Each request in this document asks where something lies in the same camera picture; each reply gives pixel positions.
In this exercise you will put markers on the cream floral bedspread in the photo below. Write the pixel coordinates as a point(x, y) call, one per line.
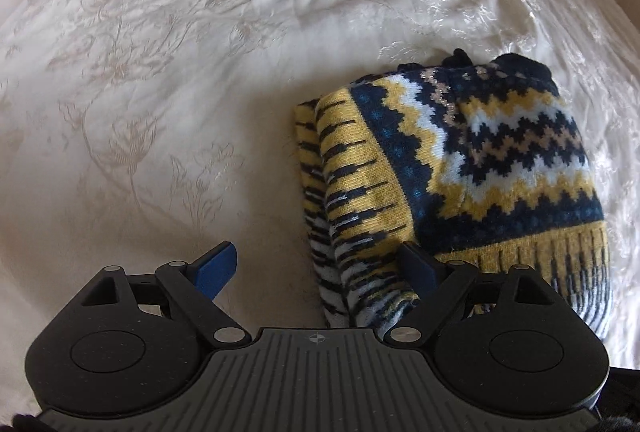
point(200, 62)

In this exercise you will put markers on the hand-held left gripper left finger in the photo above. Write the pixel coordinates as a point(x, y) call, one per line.
point(219, 266)

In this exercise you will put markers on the navy yellow patterned knit sweater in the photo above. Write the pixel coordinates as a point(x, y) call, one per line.
point(450, 162)

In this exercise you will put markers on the dark cloth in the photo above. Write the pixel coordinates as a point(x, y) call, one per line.
point(620, 402)

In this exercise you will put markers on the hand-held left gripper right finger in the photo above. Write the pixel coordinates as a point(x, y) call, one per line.
point(416, 273)

